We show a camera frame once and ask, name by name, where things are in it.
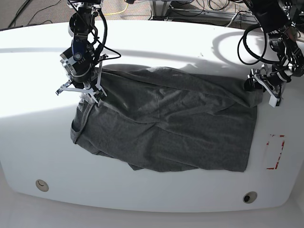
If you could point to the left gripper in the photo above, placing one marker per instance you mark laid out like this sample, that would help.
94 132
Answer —
271 79

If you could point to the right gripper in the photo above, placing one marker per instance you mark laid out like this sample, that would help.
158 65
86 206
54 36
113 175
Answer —
82 77

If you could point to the grey t-shirt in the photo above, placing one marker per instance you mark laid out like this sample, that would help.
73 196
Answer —
166 120

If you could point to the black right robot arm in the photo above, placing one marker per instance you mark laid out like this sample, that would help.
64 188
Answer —
88 29

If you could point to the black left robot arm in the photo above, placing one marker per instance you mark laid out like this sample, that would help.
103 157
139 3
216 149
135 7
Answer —
282 23

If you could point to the red tape marking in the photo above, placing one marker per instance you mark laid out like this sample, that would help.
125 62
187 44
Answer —
273 152

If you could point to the left table grommet hole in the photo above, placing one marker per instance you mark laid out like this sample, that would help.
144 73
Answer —
42 185

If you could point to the table grommet hole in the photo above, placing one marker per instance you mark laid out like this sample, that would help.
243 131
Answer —
250 197
42 185

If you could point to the right table grommet hole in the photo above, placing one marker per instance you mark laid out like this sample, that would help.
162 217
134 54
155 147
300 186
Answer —
250 197

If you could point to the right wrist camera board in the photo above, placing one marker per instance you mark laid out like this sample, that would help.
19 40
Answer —
100 95

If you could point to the aluminium frame post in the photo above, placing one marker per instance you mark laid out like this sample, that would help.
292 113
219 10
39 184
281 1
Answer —
159 8

